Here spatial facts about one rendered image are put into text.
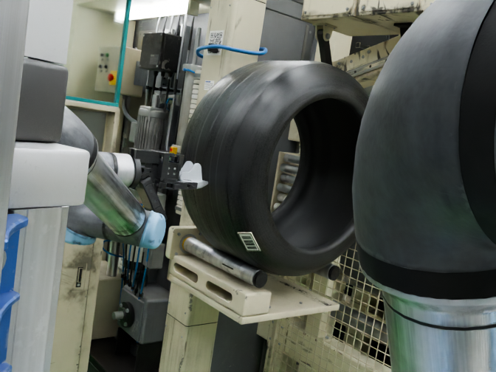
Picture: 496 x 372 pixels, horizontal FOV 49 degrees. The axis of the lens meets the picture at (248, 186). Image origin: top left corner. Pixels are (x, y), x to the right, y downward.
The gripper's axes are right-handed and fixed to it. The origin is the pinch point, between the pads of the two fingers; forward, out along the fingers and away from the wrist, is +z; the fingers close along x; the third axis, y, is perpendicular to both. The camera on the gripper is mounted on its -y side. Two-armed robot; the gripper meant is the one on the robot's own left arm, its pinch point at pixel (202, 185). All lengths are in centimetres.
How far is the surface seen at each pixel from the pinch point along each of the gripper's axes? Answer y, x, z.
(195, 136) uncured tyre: 11.0, 7.8, 1.1
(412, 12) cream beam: 52, -16, 48
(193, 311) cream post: -45, 28, 23
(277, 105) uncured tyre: 21.6, -11.3, 10.0
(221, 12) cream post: 48, 33, 21
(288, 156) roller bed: 7, 37, 62
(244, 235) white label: -10.1, -9.9, 7.4
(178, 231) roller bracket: -18.0, 25.4, 11.8
